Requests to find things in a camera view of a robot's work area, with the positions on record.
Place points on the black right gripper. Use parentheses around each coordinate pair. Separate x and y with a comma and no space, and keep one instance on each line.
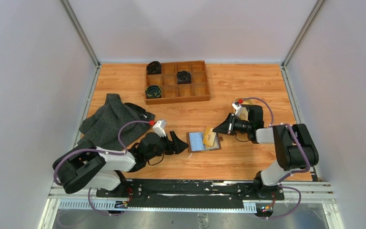
(228,127)

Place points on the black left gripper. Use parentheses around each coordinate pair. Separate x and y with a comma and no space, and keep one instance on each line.
(176,147)

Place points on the brown leather card holder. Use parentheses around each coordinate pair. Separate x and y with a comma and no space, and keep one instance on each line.
(196,145)

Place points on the yellow oval card tray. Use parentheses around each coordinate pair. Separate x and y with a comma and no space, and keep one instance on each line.
(242,102)

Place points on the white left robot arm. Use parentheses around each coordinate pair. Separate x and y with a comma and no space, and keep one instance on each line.
(90,166)

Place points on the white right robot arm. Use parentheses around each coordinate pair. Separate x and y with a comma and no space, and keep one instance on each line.
(295,150)

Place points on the wooden compartment tray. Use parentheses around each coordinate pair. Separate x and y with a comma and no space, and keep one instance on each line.
(176,82)

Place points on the black-green coiled belt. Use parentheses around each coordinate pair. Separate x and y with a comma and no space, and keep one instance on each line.
(153,92)

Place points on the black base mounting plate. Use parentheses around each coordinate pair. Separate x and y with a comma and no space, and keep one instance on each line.
(189,194)

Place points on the black coiled belt middle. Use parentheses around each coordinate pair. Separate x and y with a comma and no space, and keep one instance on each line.
(184,77)

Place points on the dark grey dotted cloth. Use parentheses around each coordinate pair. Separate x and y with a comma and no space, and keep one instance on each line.
(103,126)

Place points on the black coiled belt top-left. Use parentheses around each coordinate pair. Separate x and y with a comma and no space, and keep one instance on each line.
(154,67)

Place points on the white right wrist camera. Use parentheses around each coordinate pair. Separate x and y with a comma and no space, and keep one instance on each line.
(237,109)

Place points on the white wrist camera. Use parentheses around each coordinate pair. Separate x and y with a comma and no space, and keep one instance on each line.
(159,128)
(237,109)

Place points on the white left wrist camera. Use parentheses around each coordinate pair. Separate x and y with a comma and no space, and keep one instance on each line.
(159,128)

